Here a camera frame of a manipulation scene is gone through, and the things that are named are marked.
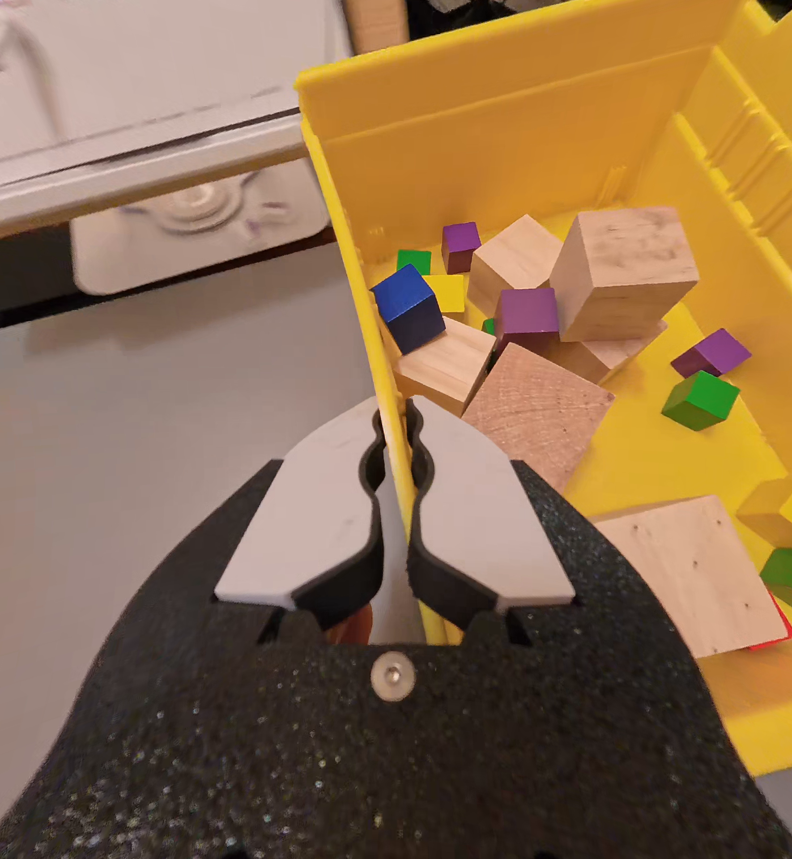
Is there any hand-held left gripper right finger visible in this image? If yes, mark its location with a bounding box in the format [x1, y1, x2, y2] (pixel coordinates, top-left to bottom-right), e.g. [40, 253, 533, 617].
[404, 395, 577, 633]

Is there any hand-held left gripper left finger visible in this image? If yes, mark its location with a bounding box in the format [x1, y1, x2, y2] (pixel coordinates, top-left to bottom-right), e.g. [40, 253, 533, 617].
[213, 396, 389, 632]

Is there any pile of wooden cubes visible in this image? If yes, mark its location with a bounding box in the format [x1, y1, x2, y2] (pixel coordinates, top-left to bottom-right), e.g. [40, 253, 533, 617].
[369, 204, 792, 660]

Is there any yellow plastic bin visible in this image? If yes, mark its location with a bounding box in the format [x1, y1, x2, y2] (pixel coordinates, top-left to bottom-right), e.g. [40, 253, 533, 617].
[294, 0, 792, 779]

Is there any white document stand base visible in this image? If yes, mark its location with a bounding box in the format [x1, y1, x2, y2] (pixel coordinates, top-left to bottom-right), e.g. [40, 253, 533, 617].
[70, 156, 334, 297]

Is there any printed instruction sheet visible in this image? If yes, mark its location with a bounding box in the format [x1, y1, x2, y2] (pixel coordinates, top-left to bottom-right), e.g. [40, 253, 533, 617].
[0, 0, 355, 210]

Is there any white appliance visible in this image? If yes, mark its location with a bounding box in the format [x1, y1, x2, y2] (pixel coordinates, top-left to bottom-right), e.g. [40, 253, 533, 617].
[0, 0, 410, 247]

